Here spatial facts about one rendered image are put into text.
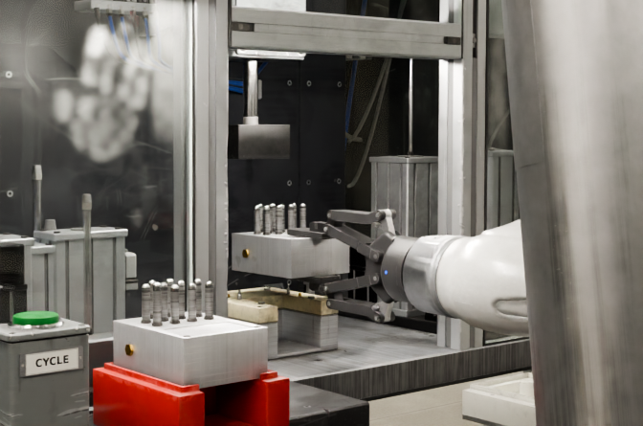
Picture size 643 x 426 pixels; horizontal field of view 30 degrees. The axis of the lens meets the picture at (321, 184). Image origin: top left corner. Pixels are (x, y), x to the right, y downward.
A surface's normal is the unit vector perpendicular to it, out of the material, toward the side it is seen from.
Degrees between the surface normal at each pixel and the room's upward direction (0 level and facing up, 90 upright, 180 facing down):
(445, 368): 90
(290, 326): 90
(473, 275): 75
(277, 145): 90
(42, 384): 90
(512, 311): 111
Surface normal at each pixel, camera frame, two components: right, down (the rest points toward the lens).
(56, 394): 0.64, 0.04
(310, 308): -0.77, 0.03
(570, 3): -0.30, -0.11
